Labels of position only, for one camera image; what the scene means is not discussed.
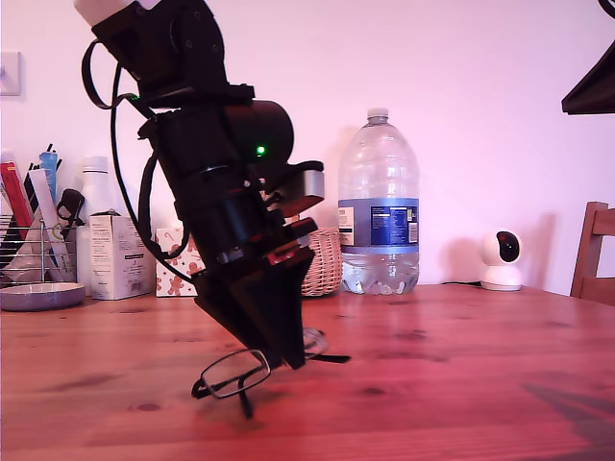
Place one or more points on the white wall switch plate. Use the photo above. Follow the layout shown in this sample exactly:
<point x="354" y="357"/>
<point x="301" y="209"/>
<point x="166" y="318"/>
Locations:
<point x="9" y="72"/>

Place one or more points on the brown wooden chair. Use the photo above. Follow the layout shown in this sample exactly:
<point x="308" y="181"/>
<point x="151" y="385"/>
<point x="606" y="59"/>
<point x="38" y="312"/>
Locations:
<point x="593" y="288"/>

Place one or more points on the small black clip object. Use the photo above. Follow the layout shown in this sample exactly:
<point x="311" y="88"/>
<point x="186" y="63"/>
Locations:
<point x="69" y="201"/>

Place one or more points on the white slim bottle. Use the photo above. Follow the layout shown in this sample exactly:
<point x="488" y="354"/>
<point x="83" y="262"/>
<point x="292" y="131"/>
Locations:
<point x="96" y="187"/>

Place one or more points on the gingerbread print box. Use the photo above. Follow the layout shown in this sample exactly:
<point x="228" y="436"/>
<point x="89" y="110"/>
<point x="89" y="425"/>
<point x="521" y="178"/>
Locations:
<point x="165" y="242"/>

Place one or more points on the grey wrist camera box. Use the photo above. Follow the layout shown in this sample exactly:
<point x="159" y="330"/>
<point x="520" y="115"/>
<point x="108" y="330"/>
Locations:
<point x="314" y="187"/>

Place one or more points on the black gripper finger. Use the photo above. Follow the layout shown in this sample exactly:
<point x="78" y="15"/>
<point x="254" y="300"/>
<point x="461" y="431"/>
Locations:
<point x="596" y="91"/>

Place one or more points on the small white round camera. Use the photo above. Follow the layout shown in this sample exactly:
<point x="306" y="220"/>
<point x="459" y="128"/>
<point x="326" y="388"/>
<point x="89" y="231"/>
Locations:
<point x="502" y="281"/>

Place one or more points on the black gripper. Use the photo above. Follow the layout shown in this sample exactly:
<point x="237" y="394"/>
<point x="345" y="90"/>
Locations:
<point x="216" y="225"/>

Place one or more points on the white printed carton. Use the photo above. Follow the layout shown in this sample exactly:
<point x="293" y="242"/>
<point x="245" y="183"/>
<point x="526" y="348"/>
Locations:
<point x="115" y="269"/>

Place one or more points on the lilac grey shallow bowl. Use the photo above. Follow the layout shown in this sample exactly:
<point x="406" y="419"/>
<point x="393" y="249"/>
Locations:
<point x="38" y="298"/>

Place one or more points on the large clear water bottle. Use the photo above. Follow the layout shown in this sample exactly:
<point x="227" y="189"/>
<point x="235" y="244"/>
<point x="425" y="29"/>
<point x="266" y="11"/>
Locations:
<point x="379" y="225"/>

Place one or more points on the red flat packet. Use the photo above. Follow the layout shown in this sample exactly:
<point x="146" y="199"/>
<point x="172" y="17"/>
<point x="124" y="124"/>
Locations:
<point x="14" y="201"/>

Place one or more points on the blue tube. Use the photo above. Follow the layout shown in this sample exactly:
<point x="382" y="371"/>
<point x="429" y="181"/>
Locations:
<point x="49" y="177"/>

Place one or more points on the black thin-framed glasses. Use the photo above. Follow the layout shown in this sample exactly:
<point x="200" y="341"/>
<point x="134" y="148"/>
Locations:
<point x="235" y="377"/>

